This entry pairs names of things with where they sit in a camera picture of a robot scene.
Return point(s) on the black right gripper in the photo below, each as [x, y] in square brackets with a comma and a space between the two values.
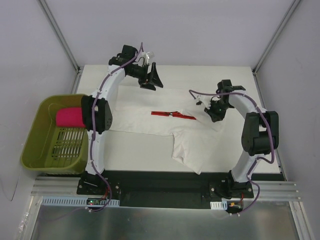
[213, 111]

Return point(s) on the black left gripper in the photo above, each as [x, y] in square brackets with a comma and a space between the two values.
[148, 76]

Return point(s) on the white t shirt red print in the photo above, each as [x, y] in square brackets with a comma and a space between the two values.
[169, 112]

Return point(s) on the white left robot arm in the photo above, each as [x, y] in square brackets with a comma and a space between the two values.
[97, 108]

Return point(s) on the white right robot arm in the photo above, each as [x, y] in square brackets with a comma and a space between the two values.
[260, 134]

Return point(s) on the rolled pink t shirt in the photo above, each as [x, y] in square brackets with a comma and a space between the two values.
[70, 117]

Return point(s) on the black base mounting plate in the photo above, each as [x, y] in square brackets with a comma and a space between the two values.
[151, 189]

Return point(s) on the olive green plastic basket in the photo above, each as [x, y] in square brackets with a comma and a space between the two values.
[51, 149]

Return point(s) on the right white cable duct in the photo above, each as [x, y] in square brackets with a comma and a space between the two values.
[219, 205]

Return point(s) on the white cable duct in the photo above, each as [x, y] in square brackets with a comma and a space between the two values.
[66, 201]
[219, 205]

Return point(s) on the left aluminium frame post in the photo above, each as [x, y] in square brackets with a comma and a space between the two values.
[59, 34]

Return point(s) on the aluminium frame post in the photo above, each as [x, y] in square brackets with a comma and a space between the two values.
[276, 35]
[59, 34]

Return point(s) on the right aluminium frame post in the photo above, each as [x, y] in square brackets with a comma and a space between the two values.
[276, 35]

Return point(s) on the left white cable duct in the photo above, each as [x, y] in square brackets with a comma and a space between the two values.
[66, 201]

